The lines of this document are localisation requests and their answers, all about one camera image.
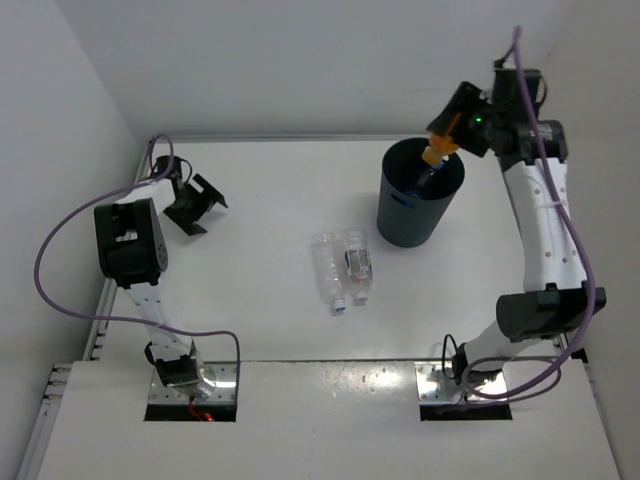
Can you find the clear unlabelled plastic bottle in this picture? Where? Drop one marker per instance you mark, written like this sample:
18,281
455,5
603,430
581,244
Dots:
328,272

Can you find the orange plastic bottle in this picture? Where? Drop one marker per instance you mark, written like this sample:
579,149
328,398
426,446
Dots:
441,145

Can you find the dark grey plastic bin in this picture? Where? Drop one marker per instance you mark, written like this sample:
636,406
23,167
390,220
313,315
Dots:
402,220

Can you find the blue plastic bottle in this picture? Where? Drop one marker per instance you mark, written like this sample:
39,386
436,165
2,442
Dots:
425,181

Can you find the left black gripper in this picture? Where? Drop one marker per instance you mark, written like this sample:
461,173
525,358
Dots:
186,220

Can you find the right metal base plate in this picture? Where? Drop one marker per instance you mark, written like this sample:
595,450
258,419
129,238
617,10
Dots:
436,389

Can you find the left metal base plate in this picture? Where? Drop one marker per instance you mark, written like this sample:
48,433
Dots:
218,389

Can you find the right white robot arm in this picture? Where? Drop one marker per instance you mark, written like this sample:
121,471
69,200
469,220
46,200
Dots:
559,294

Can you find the clear labelled plastic bottle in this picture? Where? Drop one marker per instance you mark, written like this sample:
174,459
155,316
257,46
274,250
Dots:
358,264

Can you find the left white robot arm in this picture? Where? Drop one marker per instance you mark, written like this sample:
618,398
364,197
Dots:
132,251

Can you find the metal base plate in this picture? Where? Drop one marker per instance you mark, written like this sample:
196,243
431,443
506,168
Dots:
218,389
436,389

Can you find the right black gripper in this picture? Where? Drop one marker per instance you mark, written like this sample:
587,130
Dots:
466,97

